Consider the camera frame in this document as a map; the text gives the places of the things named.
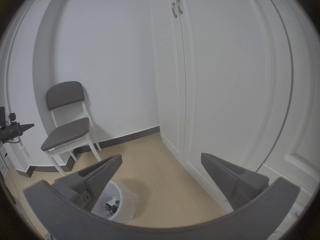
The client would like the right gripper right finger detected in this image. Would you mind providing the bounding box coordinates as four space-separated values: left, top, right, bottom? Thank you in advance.
201 153 270 211

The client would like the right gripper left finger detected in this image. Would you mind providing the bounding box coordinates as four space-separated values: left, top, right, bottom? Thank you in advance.
53 154 123 212

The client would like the black plastic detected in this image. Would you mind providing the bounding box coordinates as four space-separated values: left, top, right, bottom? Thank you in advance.
104 198 121 215

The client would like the clear plastic bag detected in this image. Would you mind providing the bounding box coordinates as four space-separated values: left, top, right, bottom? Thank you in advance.
91 180 138 222

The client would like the white trash bin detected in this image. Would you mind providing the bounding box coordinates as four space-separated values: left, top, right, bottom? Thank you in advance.
93 181 123 220

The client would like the white chest of drawers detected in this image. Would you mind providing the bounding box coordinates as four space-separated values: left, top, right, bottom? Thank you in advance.
0 145 14 182

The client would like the dark grey padded white chair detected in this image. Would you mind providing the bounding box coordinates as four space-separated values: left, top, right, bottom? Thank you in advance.
40 81 102 176

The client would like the white wardrobe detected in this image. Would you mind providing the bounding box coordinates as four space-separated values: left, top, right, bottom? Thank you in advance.
149 0 320 224

